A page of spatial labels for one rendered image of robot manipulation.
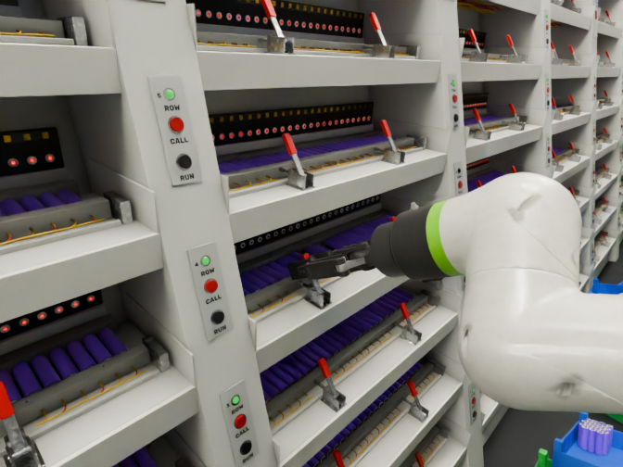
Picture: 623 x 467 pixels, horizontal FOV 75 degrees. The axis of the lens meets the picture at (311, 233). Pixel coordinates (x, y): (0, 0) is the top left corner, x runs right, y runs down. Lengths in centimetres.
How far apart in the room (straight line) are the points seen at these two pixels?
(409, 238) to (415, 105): 58
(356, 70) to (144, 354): 56
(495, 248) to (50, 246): 45
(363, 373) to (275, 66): 59
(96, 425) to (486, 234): 47
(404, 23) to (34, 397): 96
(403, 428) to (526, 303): 70
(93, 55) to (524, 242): 46
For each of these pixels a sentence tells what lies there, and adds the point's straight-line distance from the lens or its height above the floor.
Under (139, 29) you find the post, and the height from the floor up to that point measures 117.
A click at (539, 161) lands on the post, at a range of 167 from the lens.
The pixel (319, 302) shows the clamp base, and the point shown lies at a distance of 69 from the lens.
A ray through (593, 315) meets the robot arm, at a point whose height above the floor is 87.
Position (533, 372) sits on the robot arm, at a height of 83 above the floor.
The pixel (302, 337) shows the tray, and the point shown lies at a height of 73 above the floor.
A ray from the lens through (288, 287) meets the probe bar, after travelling 72.
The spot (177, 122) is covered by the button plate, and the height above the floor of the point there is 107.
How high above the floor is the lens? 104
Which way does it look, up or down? 13 degrees down
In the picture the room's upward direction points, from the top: 9 degrees counter-clockwise
